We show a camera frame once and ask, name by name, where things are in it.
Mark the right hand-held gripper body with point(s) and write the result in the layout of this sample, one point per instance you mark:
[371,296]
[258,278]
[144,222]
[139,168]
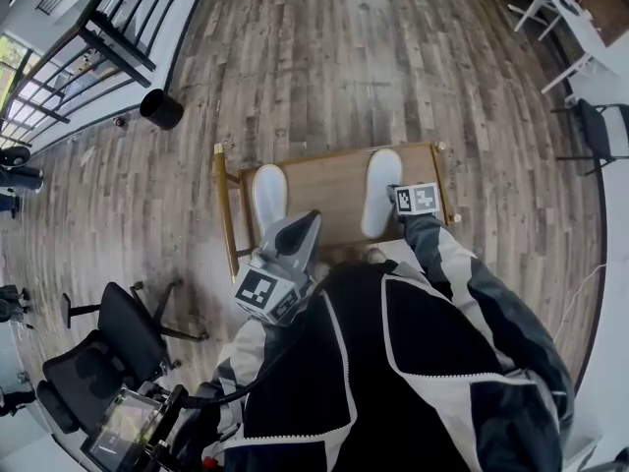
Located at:
[417,198]

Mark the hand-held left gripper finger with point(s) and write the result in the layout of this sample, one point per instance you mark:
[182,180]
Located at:
[272,236]
[307,256]

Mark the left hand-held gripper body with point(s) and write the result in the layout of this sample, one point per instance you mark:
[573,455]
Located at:
[260,290]

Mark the person's left forearm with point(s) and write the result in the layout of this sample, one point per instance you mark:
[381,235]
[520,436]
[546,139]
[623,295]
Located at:
[245,347]

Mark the person's right forearm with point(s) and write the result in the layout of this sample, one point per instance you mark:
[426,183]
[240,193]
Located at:
[442,253]

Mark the wooden three-tier cart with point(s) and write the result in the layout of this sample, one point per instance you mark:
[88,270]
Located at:
[324,190]

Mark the black office chair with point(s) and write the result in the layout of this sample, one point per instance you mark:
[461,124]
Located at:
[128,332]

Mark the black round bin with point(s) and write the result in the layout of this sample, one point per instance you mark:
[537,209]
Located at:
[159,108]

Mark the person's black white jacket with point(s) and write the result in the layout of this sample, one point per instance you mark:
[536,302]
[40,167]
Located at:
[417,386]

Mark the red round button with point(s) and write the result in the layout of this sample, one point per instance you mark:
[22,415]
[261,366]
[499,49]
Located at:
[211,461]

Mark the small black round object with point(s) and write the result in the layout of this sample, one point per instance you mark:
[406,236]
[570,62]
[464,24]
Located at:
[118,121]

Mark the black tablet screen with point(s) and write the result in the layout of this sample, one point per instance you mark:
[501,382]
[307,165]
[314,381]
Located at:
[123,426]

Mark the black folding chair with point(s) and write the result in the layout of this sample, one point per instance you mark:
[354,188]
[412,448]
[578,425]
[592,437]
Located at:
[599,131]

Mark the white table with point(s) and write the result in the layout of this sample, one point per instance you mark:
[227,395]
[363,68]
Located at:
[585,32]

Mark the black metal railing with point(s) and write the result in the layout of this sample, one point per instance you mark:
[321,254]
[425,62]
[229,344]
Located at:
[113,42]

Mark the large window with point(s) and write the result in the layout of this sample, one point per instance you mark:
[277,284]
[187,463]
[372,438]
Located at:
[12,76]

